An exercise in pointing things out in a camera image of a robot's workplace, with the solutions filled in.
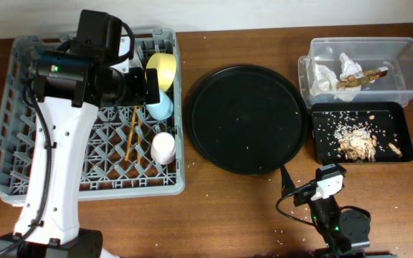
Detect round black tray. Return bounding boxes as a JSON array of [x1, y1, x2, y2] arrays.
[[186, 64, 308, 175]]

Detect brown foil snack wrapper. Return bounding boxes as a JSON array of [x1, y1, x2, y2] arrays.
[[337, 67, 389, 89]]

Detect grey dishwasher rack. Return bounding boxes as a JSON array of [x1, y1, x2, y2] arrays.
[[0, 34, 185, 206]]

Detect wooden chopstick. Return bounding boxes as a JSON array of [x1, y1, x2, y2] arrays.
[[125, 106, 138, 161], [136, 118, 141, 165]]

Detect pink plastic cup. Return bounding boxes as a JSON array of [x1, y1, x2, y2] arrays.
[[151, 132, 176, 165]]

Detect white napkin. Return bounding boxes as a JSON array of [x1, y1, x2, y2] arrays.
[[300, 53, 363, 103]]

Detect food leftovers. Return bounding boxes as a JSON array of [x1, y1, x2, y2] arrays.
[[326, 110, 404, 163]]

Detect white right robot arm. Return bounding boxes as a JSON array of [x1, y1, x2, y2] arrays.
[[275, 163, 394, 258]]

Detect yellow plastic bowl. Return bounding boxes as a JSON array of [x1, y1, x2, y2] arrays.
[[146, 53, 177, 92]]

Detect grey round plate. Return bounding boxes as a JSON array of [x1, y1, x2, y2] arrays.
[[115, 35, 138, 75]]

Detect black rectangular bin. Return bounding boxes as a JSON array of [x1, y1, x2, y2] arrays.
[[311, 102, 413, 165]]

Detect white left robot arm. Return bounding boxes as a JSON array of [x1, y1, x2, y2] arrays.
[[0, 10, 160, 257]]

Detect clear plastic bin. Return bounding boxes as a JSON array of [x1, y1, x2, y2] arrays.
[[298, 37, 413, 108]]

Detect light blue plastic cup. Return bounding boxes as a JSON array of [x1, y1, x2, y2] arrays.
[[146, 90, 174, 120]]

